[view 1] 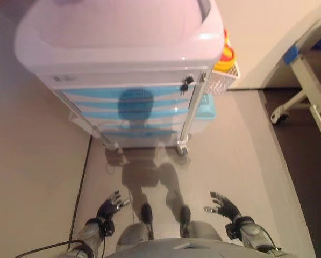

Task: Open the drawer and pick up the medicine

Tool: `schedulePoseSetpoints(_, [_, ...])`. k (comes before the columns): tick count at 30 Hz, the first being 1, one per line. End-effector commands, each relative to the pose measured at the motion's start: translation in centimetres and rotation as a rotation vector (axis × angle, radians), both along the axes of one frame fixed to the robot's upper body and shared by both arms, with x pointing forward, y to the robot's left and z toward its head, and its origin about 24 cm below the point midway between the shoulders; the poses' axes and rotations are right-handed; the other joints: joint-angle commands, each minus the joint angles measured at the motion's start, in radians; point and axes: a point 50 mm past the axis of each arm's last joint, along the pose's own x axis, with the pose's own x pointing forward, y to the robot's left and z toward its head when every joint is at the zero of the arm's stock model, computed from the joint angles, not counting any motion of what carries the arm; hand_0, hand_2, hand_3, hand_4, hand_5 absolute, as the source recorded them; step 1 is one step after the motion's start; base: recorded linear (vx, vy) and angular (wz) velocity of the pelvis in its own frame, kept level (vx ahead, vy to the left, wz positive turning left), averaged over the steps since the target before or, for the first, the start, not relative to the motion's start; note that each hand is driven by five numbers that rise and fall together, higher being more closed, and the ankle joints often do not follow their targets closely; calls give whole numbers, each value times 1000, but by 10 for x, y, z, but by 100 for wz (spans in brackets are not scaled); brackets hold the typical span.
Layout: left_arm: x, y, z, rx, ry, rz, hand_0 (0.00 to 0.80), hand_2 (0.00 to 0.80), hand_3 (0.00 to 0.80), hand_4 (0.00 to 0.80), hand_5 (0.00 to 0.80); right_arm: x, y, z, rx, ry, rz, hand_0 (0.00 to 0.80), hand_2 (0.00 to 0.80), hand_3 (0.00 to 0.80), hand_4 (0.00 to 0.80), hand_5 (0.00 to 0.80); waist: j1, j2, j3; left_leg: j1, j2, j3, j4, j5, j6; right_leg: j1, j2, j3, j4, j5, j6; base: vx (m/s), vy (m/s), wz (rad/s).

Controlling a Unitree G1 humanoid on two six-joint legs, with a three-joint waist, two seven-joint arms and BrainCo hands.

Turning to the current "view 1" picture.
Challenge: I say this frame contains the black cable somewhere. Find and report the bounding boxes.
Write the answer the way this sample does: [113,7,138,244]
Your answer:
[15,240,85,258]

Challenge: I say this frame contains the yellow sharps container red lid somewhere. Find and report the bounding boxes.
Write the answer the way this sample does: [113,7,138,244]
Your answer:
[213,28,236,72]

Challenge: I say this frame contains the white perforated side basket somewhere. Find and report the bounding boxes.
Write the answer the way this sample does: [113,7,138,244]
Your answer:
[206,62,241,95]

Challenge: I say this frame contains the robot torso and legs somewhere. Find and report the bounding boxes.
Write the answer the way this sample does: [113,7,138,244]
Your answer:
[114,203,247,258]

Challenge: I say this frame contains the light blue waste bin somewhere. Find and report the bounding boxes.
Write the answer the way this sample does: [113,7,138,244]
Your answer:
[190,94,218,134]

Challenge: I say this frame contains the white medical cart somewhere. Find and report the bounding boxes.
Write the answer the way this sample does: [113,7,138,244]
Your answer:
[14,0,225,156]

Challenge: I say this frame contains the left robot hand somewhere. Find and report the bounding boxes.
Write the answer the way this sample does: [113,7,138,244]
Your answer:
[96,190,131,223]

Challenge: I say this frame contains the black keys in lock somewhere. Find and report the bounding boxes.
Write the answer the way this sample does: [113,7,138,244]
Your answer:
[179,76,194,92]

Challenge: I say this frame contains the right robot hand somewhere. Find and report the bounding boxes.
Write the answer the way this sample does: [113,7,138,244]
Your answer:
[203,191,243,223]

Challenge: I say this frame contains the white hospital bed frame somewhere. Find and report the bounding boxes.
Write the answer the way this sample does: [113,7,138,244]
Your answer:
[269,10,321,140]

